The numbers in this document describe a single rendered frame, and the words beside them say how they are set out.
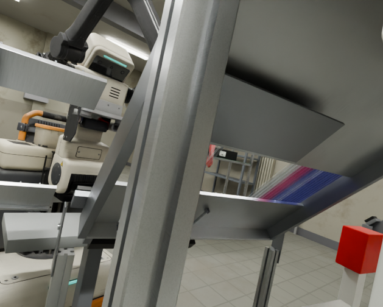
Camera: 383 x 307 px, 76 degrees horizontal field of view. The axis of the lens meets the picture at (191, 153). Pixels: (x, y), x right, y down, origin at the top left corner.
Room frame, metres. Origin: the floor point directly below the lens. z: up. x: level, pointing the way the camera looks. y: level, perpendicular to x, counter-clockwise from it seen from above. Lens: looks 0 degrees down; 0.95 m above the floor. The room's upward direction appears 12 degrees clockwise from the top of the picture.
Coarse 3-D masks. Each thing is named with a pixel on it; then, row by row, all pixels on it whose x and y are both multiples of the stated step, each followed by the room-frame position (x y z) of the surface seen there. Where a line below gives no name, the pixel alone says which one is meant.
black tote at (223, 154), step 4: (208, 152) 3.02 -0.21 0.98; (220, 152) 3.11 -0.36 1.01; (224, 152) 3.13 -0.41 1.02; (228, 152) 3.16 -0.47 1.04; (232, 152) 3.19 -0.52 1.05; (236, 152) 3.23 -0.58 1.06; (216, 156) 3.08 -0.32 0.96; (220, 156) 3.11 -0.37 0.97; (224, 156) 3.14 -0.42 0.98; (228, 156) 3.17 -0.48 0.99; (232, 156) 3.20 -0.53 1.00; (236, 156) 3.23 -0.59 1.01
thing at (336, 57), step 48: (288, 0) 0.30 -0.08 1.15; (336, 0) 0.31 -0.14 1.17; (240, 48) 0.33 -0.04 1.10; (288, 48) 0.35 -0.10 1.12; (336, 48) 0.36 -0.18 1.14; (240, 96) 0.35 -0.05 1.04; (288, 96) 0.42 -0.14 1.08; (336, 96) 0.44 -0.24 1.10; (240, 144) 0.44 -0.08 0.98; (288, 144) 0.47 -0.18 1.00; (336, 144) 0.57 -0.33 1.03
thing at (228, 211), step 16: (112, 192) 0.56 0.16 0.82; (208, 192) 0.66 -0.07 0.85; (112, 208) 0.61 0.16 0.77; (208, 208) 0.71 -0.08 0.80; (224, 208) 0.74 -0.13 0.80; (240, 208) 0.76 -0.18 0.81; (256, 208) 0.78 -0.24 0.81; (272, 208) 0.81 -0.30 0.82; (288, 208) 0.83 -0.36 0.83; (208, 224) 0.81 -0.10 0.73; (224, 224) 0.84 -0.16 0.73; (240, 224) 0.87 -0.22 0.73; (256, 224) 0.90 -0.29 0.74; (272, 224) 0.93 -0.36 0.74
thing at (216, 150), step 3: (216, 147) 0.52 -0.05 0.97; (219, 147) 0.52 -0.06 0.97; (222, 147) 0.52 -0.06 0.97; (213, 150) 0.53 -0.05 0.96; (216, 150) 0.53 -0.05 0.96; (219, 150) 0.53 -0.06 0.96; (210, 153) 0.54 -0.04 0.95; (213, 153) 0.53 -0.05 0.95; (216, 153) 0.53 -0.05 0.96; (210, 156) 0.54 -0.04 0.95; (213, 156) 0.54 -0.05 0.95; (207, 159) 0.55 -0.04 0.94; (210, 159) 0.55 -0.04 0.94; (213, 159) 0.55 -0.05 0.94; (207, 162) 0.55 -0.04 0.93; (210, 162) 0.56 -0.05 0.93; (207, 165) 0.56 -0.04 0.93
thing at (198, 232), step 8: (96, 224) 0.65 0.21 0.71; (104, 224) 0.66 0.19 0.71; (112, 224) 0.67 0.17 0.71; (96, 232) 0.64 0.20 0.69; (104, 232) 0.65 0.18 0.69; (112, 232) 0.66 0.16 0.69; (192, 232) 0.78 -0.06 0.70; (200, 232) 0.80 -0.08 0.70; (208, 232) 0.81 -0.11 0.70; (216, 232) 0.83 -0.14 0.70; (224, 232) 0.85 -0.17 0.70; (232, 232) 0.86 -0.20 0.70; (240, 232) 0.88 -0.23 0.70; (248, 232) 0.90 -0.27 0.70; (256, 232) 0.92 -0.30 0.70; (264, 232) 0.94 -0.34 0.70
